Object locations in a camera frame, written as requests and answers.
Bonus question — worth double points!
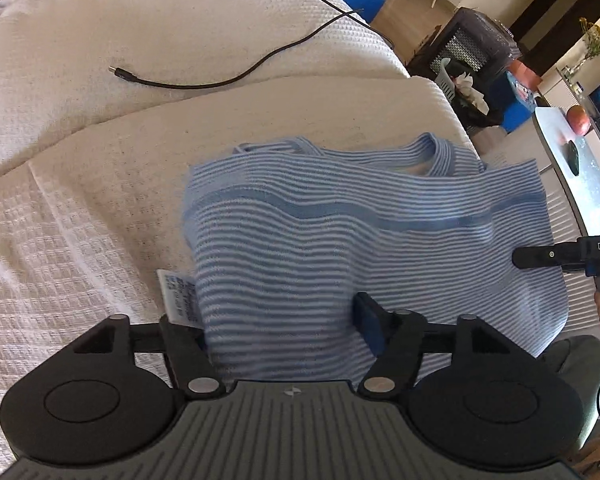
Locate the yellow flowers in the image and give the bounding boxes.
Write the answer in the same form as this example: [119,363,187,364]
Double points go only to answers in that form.
[577,16,600,68]

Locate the pink bag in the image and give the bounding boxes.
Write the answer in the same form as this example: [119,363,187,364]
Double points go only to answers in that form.
[507,59,543,92]

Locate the blue striped sweater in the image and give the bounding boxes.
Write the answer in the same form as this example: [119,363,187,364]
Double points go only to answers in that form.
[156,132,570,383]

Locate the black remote control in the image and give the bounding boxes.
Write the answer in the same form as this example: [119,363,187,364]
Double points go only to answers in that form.
[564,140,582,177]

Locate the white plastic basket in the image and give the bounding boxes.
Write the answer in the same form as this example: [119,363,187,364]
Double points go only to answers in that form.
[437,56,492,113]

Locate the red apple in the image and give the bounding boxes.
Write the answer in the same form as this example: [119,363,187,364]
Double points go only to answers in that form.
[566,105,592,137]

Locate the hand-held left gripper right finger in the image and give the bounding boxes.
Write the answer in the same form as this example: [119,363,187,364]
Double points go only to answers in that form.
[354,292,533,401]

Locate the person's leg in grey pants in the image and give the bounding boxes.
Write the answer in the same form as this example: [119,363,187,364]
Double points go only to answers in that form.
[537,335,600,441]

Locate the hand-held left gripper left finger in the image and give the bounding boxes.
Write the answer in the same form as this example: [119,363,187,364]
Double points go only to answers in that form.
[72,314,227,401]

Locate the black usb cable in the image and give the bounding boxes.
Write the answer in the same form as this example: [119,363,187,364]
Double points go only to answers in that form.
[107,0,368,92]

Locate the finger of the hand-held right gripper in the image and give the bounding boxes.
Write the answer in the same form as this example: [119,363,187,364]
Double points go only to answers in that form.
[511,240,583,272]

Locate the dark blue patterned box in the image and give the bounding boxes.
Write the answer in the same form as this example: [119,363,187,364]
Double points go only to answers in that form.
[500,70,541,133]

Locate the black mesh bin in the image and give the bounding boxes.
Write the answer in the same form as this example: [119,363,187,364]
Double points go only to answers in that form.
[409,6,525,111]

